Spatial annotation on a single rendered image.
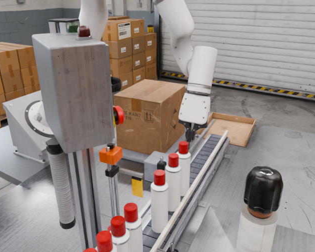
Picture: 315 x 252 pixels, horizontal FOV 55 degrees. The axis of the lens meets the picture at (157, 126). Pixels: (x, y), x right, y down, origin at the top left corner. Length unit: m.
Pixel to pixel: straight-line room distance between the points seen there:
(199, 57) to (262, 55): 4.07
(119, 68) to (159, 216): 3.76
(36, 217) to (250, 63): 4.44
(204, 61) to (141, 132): 0.50
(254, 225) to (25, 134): 1.07
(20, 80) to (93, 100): 3.78
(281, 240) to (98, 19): 0.93
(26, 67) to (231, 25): 3.12
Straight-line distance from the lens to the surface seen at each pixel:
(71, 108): 0.53
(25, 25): 7.04
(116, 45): 4.47
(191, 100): 1.05
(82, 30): 0.55
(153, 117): 1.32
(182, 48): 1.12
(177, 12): 1.01
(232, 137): 1.65
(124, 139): 1.45
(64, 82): 0.52
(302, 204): 1.27
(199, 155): 1.36
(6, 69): 4.17
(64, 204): 0.68
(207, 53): 1.04
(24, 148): 1.54
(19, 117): 1.50
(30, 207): 1.23
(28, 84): 4.36
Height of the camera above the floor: 1.55
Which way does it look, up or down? 24 degrees down
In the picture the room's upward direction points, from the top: straight up
